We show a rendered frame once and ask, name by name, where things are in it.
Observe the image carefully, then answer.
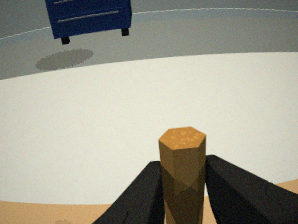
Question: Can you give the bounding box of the brown wooden-handled awl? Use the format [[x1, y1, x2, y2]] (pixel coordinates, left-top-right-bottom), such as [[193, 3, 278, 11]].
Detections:
[[158, 127, 206, 224]]

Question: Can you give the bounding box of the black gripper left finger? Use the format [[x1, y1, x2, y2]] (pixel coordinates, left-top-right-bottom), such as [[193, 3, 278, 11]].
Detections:
[[92, 160, 165, 224]]

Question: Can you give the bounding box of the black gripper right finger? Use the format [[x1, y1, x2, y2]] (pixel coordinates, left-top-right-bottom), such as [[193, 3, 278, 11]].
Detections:
[[205, 155, 298, 224]]

